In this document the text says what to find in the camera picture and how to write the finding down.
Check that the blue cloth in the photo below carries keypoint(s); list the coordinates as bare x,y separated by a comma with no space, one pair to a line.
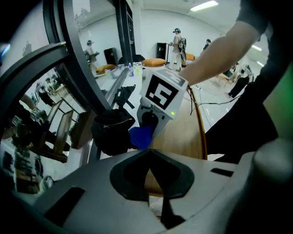
140,137

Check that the person's right forearm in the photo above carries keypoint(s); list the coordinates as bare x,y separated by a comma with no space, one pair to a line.
219,52

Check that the black fabric bag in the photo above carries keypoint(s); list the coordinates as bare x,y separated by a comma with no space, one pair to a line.
112,132

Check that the clear plastic water bottle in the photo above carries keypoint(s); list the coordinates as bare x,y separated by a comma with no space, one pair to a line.
131,69

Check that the orange cushion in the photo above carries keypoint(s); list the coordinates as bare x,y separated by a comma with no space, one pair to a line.
153,62
190,57
105,68

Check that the ceiling light strip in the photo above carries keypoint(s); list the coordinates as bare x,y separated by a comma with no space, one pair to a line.
256,47
204,5

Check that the black cabinet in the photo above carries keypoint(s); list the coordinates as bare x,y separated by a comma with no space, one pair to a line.
161,50
111,55

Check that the person's black clothing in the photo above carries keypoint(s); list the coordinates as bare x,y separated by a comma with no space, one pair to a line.
249,118

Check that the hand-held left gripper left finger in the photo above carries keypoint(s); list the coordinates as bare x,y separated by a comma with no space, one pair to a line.
98,182

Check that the wooden top surface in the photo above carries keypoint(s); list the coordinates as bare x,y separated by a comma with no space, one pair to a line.
183,134

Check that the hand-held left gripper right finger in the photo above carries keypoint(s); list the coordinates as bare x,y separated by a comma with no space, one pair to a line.
206,182

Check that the black framed glass partition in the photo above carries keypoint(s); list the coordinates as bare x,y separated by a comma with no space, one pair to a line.
76,68

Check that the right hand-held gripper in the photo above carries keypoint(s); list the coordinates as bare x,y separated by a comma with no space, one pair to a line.
163,92

